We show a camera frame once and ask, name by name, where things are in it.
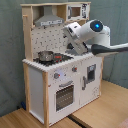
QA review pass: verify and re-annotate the toy oven door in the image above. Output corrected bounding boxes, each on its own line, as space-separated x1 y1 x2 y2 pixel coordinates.
56 84 74 112

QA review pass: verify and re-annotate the white toy microwave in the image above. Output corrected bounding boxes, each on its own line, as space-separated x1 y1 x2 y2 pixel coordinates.
67 3 90 21

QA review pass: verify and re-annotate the red right stove knob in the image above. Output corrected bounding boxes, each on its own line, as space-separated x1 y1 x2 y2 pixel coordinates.
71 66 78 73

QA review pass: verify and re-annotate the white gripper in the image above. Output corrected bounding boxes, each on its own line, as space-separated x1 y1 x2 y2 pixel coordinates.
63 22 88 54

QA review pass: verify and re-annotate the red stove knob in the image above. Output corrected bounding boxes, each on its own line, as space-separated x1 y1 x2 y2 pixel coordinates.
54 73 60 79
71 66 78 73

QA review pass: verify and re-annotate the wooden toy kitchen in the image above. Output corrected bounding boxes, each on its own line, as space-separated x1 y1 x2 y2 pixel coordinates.
22 2 103 127

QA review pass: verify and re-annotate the grey ice dispenser panel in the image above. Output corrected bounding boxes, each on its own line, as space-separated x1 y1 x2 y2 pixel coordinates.
87 65 96 81

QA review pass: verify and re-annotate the small metal pot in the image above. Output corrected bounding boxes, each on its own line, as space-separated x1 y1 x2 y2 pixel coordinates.
38 51 54 62

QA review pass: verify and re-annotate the grey range hood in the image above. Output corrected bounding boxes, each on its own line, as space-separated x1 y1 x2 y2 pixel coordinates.
35 5 64 27

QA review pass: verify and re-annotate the grey toy sink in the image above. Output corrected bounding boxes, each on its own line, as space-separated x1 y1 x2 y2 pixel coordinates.
65 49 79 56

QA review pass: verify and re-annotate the grey cupboard door handle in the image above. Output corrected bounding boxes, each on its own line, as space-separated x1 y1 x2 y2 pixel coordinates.
82 76 86 91

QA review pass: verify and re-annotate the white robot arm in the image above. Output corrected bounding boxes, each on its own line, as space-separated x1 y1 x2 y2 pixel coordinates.
63 20 128 57

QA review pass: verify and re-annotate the black toy stovetop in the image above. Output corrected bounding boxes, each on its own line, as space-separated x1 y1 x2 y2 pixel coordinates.
34 53 71 67

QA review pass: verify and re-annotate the red left stove knob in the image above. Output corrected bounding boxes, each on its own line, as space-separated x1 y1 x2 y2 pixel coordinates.
54 73 60 79

